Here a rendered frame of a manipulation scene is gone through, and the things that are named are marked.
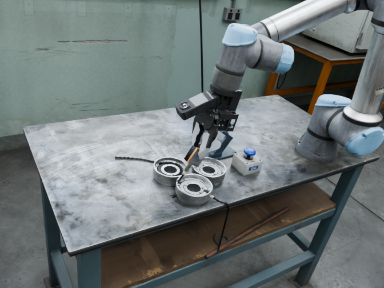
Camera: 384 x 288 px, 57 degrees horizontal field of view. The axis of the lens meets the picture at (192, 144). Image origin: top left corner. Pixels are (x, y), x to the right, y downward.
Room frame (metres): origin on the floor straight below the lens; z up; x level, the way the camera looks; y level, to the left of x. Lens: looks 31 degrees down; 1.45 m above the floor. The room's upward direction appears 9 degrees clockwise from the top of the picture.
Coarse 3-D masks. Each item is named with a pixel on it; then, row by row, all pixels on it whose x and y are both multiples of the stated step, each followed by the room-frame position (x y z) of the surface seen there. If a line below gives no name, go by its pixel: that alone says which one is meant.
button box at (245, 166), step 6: (234, 156) 1.00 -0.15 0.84; (240, 156) 0.99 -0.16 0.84; (246, 156) 0.99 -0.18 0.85; (252, 156) 1.00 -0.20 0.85; (234, 162) 0.99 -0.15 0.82; (240, 162) 0.97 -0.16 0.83; (246, 162) 0.96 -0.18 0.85; (252, 162) 0.97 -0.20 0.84; (258, 162) 0.98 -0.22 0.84; (240, 168) 0.97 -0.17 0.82; (246, 168) 0.95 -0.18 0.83; (252, 168) 0.96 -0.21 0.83; (258, 168) 0.98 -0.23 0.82; (246, 174) 0.95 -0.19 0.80
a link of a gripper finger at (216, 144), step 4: (204, 136) 0.83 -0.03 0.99; (208, 136) 0.81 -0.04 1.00; (204, 140) 0.82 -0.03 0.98; (216, 140) 0.84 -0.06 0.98; (204, 144) 0.82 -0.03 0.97; (212, 144) 0.83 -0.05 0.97; (216, 144) 0.84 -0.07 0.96; (220, 144) 0.85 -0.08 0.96; (200, 148) 0.82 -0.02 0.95; (204, 148) 0.81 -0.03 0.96; (208, 148) 0.81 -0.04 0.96; (212, 148) 0.83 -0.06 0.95; (216, 148) 0.84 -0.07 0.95; (200, 152) 0.82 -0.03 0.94; (204, 152) 0.81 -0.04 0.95; (208, 152) 0.82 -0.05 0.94; (200, 156) 0.82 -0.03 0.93; (204, 156) 0.82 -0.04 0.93
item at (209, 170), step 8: (208, 160) 0.96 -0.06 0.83; (216, 160) 0.95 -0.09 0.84; (192, 168) 0.90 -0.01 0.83; (200, 168) 0.91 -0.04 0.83; (208, 168) 0.93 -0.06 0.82; (216, 168) 0.92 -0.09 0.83; (224, 168) 0.92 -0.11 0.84; (208, 176) 0.86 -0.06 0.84; (216, 176) 0.86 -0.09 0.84; (224, 176) 0.89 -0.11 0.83; (216, 184) 0.87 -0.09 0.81
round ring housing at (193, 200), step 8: (184, 176) 0.84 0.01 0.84; (192, 176) 0.85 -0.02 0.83; (200, 176) 0.85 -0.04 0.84; (176, 184) 0.79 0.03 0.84; (192, 184) 0.83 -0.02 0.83; (200, 184) 0.83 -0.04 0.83; (208, 184) 0.83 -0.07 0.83; (176, 192) 0.78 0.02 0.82; (192, 192) 0.78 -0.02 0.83; (200, 192) 0.79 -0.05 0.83; (184, 200) 0.76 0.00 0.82; (192, 200) 0.75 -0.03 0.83; (200, 200) 0.76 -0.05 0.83
